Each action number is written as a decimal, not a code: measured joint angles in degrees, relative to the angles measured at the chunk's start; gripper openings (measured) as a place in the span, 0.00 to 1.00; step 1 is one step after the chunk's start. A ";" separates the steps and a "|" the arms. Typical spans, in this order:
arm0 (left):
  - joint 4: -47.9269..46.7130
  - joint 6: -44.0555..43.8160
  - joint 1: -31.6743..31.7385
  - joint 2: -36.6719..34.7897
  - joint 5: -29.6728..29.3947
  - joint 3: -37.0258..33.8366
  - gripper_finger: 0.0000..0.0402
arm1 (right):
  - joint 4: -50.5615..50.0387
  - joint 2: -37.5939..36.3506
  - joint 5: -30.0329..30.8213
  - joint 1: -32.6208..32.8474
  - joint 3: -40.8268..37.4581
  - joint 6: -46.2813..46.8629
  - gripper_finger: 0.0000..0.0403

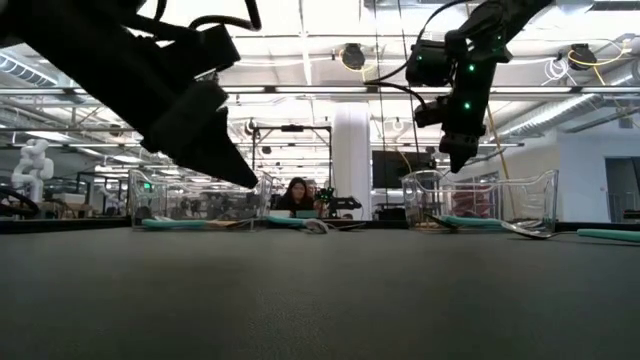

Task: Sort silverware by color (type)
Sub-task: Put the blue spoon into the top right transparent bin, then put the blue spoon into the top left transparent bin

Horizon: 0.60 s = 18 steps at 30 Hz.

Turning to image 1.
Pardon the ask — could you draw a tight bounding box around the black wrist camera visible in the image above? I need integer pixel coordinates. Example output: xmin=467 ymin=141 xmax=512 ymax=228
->
xmin=413 ymin=96 xmax=447 ymax=129
xmin=187 ymin=24 xmax=242 ymax=76

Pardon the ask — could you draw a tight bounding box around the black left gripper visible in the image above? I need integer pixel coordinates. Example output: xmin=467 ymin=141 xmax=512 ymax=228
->
xmin=63 ymin=13 xmax=260 ymax=191

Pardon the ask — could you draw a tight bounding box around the yellow hanging cable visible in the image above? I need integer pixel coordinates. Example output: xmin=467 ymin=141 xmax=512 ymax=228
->
xmin=485 ymin=104 xmax=517 ymax=217

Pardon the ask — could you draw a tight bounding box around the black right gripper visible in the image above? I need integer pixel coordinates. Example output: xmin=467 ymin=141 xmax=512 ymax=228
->
xmin=438 ymin=81 xmax=491 ymax=174

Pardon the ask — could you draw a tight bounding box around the silver ceiling duct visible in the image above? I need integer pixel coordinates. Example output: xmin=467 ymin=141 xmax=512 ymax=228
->
xmin=499 ymin=74 xmax=640 ymax=141

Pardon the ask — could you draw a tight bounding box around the black gantry frame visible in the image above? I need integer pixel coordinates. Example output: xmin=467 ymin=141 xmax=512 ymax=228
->
xmin=251 ymin=124 xmax=333 ymax=187

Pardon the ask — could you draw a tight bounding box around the dark door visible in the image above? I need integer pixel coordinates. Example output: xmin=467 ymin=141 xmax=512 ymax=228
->
xmin=603 ymin=156 xmax=640 ymax=224

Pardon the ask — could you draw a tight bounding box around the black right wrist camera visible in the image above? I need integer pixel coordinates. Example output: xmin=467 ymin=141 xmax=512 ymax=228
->
xmin=413 ymin=96 xmax=447 ymax=129

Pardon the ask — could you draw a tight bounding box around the black monitor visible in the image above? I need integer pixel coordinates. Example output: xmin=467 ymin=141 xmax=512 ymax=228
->
xmin=371 ymin=149 xmax=437 ymax=190

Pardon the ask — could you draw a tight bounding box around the white pillar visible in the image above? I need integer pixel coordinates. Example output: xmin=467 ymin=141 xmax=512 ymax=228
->
xmin=332 ymin=102 xmax=373 ymax=221

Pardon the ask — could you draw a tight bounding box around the white robot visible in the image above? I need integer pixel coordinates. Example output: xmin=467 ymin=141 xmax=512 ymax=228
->
xmin=10 ymin=138 xmax=55 ymax=204

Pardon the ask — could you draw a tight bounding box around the mint handled spoon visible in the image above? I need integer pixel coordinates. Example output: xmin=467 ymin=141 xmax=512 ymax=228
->
xmin=263 ymin=215 xmax=331 ymax=236
xmin=500 ymin=220 xmax=640 ymax=245

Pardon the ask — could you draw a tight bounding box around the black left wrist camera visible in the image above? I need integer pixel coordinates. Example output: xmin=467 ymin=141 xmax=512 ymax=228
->
xmin=187 ymin=24 xmax=242 ymax=76

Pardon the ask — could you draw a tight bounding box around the white coiled cable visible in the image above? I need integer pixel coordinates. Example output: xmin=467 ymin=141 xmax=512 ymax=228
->
xmin=543 ymin=57 xmax=569 ymax=81

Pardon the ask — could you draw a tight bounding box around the person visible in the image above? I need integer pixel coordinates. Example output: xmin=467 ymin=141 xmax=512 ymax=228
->
xmin=274 ymin=176 xmax=317 ymax=214
xmin=304 ymin=178 xmax=322 ymax=204

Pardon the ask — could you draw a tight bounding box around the black vacuum hose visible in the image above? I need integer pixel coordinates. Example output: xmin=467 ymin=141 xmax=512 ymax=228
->
xmin=0 ymin=185 xmax=41 ymax=219

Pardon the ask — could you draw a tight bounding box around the mint handled utensil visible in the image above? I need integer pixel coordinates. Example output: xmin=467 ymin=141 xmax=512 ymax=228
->
xmin=141 ymin=218 xmax=210 ymax=232
xmin=439 ymin=215 xmax=504 ymax=231

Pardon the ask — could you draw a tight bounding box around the clear plastic bin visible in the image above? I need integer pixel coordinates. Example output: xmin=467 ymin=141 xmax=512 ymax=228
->
xmin=128 ymin=168 xmax=275 ymax=232
xmin=400 ymin=168 xmax=560 ymax=233

